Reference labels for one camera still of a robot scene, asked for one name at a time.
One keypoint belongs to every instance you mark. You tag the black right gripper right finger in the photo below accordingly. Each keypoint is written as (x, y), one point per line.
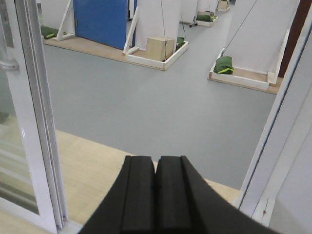
(187, 204)

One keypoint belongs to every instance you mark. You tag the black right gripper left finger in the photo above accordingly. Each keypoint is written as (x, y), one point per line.
(128, 207)

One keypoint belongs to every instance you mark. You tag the white framed sliding glass door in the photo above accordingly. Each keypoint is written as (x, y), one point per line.
(34, 122)

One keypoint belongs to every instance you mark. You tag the grey door handle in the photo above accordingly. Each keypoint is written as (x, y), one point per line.
(6, 41)

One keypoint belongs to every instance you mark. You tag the white bottom door track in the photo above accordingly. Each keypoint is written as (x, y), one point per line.
(70, 227)

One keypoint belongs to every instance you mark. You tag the blue door panel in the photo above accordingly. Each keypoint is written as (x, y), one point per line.
(103, 21)

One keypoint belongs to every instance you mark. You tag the light wooden base board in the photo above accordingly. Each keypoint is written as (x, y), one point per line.
(65, 184)

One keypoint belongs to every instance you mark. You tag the distant green sandbag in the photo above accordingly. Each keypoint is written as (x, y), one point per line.
(223, 65)

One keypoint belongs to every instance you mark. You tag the distant wooden box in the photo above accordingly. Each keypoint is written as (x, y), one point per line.
(160, 48)

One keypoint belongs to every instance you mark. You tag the white standing partition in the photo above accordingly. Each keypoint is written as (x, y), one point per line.
(257, 31)
(157, 18)

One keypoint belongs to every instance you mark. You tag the right white standing partition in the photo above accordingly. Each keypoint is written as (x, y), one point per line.
(257, 31)

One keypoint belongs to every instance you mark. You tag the left white triangular brace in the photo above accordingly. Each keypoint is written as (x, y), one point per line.
(67, 25)

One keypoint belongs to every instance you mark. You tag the far left green sandbag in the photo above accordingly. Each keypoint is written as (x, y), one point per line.
(48, 32)

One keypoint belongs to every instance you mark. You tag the white door frame post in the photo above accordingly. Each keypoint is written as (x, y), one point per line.
(287, 128)

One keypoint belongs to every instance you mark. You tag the white wooden floor frame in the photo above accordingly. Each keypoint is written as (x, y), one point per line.
(247, 79)

